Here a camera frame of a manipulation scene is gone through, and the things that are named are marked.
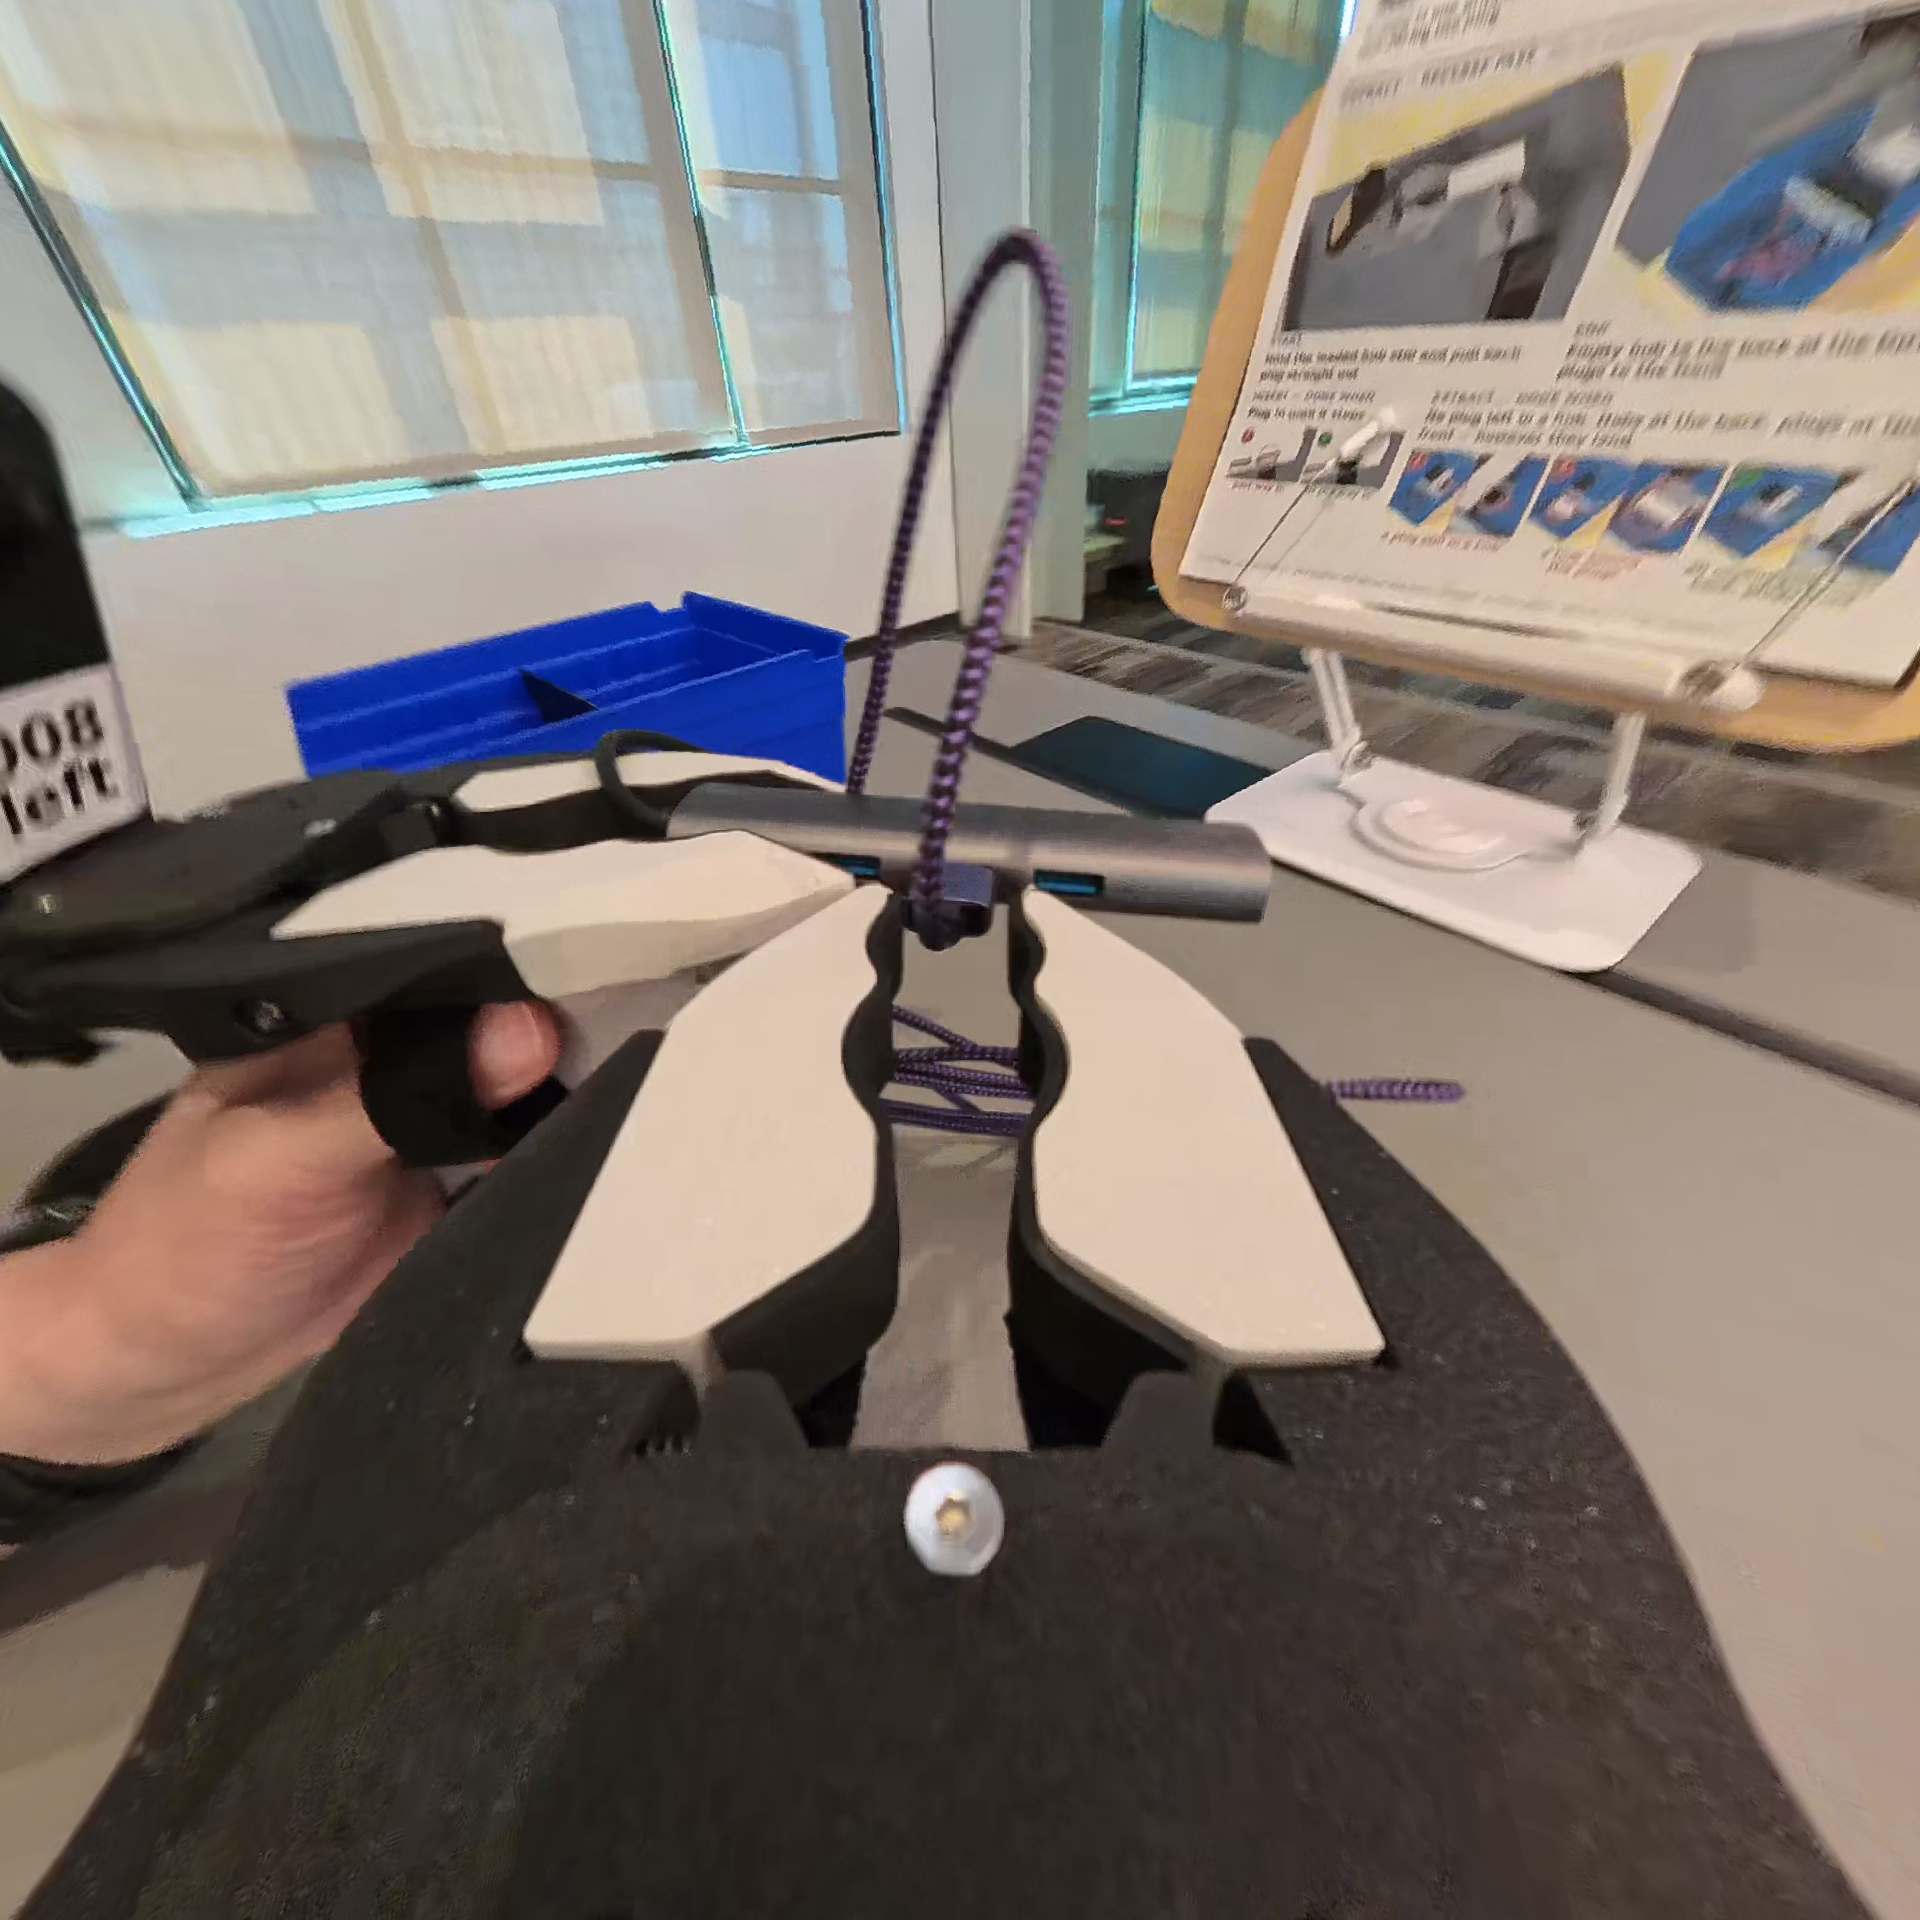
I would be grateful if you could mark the blue plastic bin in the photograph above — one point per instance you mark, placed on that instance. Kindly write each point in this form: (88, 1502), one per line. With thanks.
(451, 716)

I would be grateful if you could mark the white stand with wooden board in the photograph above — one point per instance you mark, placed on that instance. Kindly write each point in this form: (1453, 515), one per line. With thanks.
(1499, 889)

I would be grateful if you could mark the large window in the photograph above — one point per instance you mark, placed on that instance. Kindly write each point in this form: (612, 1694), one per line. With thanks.
(378, 225)

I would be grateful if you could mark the black bin divider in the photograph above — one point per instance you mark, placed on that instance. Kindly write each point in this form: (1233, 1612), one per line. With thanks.
(555, 686)

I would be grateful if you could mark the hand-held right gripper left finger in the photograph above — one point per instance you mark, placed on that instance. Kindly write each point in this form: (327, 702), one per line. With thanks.
(718, 1153)

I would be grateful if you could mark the grey USB hub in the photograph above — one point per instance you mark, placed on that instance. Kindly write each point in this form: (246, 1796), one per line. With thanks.
(1139, 860)

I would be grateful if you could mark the narrow window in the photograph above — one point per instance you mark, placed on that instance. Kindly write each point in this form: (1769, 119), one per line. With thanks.
(1216, 179)

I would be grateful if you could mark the person's left hand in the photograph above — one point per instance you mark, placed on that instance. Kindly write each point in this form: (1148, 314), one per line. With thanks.
(197, 1264)

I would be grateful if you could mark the grey desk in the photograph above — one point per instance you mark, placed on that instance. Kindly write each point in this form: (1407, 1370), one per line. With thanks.
(1577, 1202)

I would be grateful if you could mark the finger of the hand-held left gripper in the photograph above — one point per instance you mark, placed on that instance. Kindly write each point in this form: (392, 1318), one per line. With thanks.
(631, 776)
(631, 903)

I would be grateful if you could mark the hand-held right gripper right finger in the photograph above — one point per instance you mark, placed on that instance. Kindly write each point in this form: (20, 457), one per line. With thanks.
(1185, 1186)

